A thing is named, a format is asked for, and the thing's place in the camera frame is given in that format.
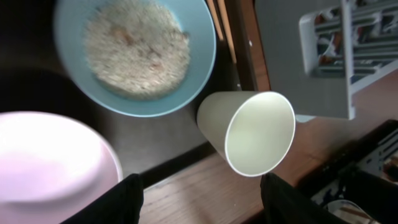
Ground dark brown serving tray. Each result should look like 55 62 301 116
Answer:
0 0 259 190

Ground wooden chopstick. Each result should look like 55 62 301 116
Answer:
206 0 224 41
217 0 237 64

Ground grey dishwasher rack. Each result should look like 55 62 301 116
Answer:
254 0 397 121

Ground pale green cup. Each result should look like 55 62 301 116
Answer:
197 91 296 177

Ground rice leftovers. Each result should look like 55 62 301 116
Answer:
83 0 190 100

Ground pink white bowl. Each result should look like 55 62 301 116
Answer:
1 111 123 223

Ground light blue bowl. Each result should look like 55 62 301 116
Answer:
53 0 216 118

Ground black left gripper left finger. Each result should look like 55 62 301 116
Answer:
62 174 144 224

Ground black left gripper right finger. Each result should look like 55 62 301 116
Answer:
261 173 345 224

